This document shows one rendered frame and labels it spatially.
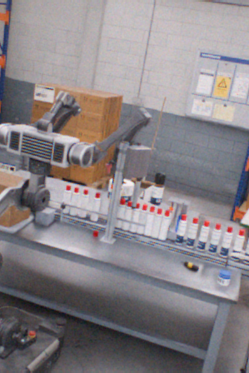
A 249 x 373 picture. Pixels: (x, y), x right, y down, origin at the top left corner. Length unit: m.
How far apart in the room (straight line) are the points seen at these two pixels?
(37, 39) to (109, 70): 1.50
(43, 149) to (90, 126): 3.94
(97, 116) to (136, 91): 1.50
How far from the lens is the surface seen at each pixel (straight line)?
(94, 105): 6.46
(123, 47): 7.89
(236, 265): 3.05
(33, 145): 2.63
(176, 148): 7.60
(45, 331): 3.13
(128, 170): 2.87
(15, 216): 3.05
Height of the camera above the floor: 2.04
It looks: 16 degrees down
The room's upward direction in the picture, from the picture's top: 10 degrees clockwise
